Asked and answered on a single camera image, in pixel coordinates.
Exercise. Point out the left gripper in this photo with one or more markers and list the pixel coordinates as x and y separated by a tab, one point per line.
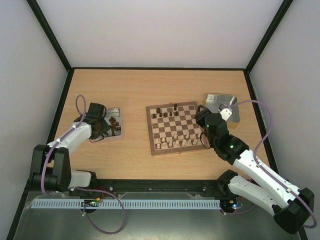
106	126

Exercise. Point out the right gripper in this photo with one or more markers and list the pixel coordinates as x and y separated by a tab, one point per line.
202	115

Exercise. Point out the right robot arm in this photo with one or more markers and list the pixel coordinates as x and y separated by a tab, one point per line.
289	205

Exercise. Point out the dark chess piece in tray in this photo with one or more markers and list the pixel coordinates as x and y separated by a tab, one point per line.
113	121
115	130

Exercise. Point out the wooden chess board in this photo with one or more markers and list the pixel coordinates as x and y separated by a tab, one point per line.
167	127

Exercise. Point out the right metal tin tray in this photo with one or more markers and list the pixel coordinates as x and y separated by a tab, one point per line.
216	103

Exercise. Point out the metal tin tray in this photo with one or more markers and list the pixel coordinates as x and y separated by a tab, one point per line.
115	112
216	103

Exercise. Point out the left metal tin tray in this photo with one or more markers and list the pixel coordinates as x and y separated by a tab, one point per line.
115	112

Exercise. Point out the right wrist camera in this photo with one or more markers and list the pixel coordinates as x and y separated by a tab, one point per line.
225	111

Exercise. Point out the black frame base rail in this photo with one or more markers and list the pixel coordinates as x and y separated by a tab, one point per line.
204	188

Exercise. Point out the light blue cable duct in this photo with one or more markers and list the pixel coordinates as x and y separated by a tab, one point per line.
128	204

